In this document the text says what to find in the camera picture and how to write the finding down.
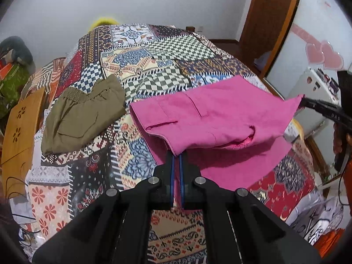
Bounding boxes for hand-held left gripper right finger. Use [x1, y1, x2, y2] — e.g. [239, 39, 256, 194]
[179, 152, 322, 264]

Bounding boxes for person's right hand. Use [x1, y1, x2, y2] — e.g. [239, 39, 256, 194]
[333, 121, 346, 155]

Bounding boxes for orange striped cloth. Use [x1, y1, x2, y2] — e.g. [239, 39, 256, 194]
[20, 58, 67, 108]

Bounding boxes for wooden board with flower cutouts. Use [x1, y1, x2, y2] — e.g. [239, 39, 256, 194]
[1, 86, 46, 198]

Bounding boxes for pink pants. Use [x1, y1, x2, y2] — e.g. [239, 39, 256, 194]
[129, 75, 306, 191]

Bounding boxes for grey plush cushion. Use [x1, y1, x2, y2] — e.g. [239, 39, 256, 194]
[0, 36, 34, 67]

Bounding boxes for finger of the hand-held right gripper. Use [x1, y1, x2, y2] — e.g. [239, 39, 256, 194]
[298, 95, 343, 117]

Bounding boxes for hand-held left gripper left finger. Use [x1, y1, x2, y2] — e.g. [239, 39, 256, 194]
[32, 151, 175, 264]

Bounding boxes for white printed cloth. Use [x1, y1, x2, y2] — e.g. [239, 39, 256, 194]
[286, 190, 345, 246]

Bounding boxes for olive green pants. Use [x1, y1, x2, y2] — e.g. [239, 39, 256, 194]
[41, 75, 126, 156]

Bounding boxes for yellow plush toy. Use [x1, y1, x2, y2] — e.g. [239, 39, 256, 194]
[88, 17, 120, 31]

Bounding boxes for wooden door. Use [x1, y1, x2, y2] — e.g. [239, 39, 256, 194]
[239, 0, 304, 79]

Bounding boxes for black cable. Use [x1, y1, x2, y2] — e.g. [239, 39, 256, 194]
[5, 175, 28, 199]

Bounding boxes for pink heart wall stickers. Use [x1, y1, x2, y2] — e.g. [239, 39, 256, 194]
[305, 41, 344, 70]

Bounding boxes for patchwork printed blanket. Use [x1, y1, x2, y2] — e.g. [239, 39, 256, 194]
[25, 23, 317, 264]

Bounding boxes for white appliance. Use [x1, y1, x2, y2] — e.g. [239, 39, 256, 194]
[286, 67, 341, 136]

